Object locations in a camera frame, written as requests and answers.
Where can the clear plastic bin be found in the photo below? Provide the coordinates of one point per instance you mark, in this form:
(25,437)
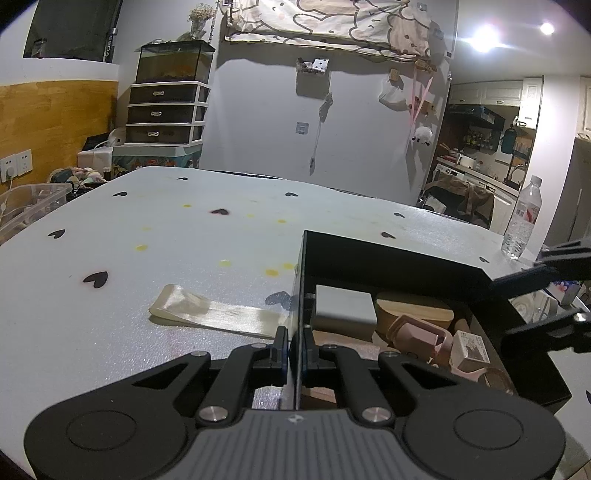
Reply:
(32,207)

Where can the white rectangular box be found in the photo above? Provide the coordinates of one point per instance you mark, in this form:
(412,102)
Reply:
(344,304)

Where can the white washing machine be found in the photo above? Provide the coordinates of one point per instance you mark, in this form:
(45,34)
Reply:
(450,170)

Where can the white plush sheep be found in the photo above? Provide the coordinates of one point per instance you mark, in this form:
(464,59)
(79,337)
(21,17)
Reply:
(422,134)

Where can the black cardboard box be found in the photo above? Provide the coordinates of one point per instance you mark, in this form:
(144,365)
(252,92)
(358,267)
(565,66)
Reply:
(392,258)

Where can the oval wooden box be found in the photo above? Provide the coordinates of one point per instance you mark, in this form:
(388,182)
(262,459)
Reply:
(415,311)

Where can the white kitchen cabinets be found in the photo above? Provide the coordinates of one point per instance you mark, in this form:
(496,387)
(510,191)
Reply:
(498,94)

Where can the floral tissue box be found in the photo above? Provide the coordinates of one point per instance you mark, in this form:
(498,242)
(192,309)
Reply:
(568,291)

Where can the chair with brown cloth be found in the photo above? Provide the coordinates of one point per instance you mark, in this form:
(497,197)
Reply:
(461,198)

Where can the white drawer unit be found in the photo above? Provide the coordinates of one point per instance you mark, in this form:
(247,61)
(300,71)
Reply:
(161,113)

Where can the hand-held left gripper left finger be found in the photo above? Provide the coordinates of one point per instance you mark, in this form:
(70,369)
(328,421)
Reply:
(280,353)

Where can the glass fish tank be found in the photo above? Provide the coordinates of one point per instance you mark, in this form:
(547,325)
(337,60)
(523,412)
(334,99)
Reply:
(173,62)

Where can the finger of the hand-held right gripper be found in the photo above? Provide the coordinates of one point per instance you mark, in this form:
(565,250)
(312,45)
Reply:
(558,263)
(540,334)

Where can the white wall sockets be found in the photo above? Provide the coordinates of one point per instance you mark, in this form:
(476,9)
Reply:
(16,165)

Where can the clear water bottle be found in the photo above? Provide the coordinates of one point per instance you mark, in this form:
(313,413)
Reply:
(524,217)

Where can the wooden wall panel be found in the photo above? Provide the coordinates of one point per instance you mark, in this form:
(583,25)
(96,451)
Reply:
(60,115)

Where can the white appliance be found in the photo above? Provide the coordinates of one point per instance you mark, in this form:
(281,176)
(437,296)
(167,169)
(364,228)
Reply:
(99,154)

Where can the dark window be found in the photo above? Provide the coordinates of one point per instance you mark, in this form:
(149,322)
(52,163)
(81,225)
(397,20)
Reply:
(69,27)

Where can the translucent tape strip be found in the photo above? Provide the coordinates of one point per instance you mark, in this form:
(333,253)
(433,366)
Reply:
(207,311)

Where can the ceiling light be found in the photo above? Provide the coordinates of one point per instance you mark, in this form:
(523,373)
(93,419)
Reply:
(483,37)
(547,27)

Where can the small wall shelf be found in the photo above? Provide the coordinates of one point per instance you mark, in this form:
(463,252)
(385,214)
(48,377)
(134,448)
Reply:
(314,65)

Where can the grey hanging toy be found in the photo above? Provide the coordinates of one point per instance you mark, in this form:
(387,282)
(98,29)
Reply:
(324,108)

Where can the pink cosmetic bottle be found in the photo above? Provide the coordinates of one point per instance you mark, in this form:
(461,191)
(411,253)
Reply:
(418,339)

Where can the round beige jar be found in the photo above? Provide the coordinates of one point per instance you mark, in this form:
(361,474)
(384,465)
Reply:
(498,382)

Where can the white hanging bag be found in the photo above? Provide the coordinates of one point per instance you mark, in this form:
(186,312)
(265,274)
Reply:
(392,97)

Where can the dried flower bouquet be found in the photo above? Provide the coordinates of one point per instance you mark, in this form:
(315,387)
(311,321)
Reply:
(202,18)

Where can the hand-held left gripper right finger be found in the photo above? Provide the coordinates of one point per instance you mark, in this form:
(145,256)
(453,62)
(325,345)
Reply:
(308,353)

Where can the white rice cooker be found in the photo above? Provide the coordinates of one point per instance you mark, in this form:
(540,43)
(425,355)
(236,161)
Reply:
(467,161)

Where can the square wall hook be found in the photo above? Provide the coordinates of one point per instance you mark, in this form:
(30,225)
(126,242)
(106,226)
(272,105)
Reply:
(301,128)

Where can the pink hanging sticks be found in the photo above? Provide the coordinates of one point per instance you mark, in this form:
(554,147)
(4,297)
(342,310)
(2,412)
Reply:
(418,106)

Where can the pile of plush toys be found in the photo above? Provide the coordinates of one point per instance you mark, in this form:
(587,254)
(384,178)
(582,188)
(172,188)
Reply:
(76,176)

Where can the printed cartoon cloth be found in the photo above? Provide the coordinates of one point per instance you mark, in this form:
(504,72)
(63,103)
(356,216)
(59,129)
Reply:
(323,23)

